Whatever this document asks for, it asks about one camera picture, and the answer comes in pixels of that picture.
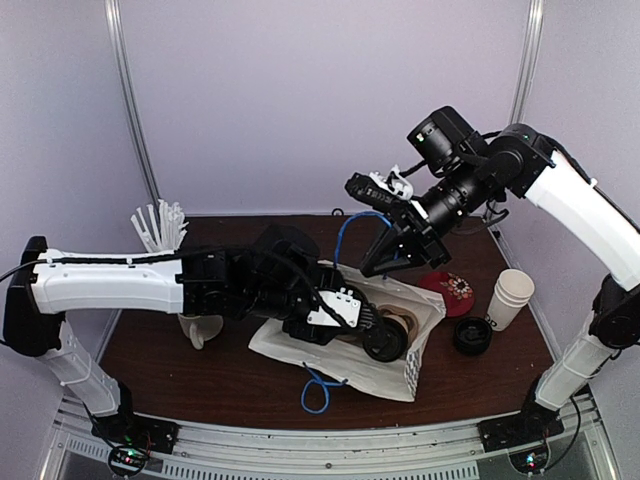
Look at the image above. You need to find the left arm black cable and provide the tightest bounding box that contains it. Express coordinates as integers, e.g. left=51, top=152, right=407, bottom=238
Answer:
left=0, top=244, right=396, bottom=346

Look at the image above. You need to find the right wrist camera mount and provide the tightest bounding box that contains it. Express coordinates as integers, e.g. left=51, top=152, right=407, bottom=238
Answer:
left=344, top=165, right=414, bottom=213

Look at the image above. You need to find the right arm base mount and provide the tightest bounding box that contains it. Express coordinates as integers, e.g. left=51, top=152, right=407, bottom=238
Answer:
left=477, top=411, right=564, bottom=453

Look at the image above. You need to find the blue checkered paper bag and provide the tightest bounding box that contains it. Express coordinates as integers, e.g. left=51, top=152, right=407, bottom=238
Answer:
left=249, top=264, right=446, bottom=403

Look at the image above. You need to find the cream ceramic mug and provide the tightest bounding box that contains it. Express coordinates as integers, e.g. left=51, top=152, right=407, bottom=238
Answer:
left=178, top=315, right=224, bottom=350

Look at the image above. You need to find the stack of paper cups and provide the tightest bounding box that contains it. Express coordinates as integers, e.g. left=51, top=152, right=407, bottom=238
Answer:
left=485, top=269, right=535, bottom=332

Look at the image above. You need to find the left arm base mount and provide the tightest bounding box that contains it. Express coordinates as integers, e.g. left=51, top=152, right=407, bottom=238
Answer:
left=89, top=414, right=179, bottom=454

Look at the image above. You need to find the paper cup holding straws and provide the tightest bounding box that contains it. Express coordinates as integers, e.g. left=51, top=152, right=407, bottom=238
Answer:
left=130, top=199, right=189, bottom=253

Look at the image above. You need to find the cardboard cup carrier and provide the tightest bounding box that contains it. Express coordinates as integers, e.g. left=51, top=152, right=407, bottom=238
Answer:
left=377, top=304, right=419, bottom=344

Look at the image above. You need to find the red floral plate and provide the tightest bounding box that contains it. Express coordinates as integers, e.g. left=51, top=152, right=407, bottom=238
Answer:
left=417, top=272, right=475, bottom=318

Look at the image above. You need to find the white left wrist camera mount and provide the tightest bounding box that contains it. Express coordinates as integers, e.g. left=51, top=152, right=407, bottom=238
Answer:
left=306, top=286, right=365, bottom=328

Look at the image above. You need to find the stack of black lids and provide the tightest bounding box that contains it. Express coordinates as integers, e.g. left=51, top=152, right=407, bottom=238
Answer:
left=453, top=317, right=493, bottom=356

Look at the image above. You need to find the aluminium front rail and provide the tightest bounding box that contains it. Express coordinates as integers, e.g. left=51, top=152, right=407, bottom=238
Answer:
left=35, top=393, right=622, bottom=479

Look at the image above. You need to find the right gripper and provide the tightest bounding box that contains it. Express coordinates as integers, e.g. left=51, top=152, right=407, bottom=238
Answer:
left=359, top=156, right=493, bottom=278

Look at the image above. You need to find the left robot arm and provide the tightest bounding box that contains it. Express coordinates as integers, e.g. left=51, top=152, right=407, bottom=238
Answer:
left=3, top=225, right=363, bottom=444

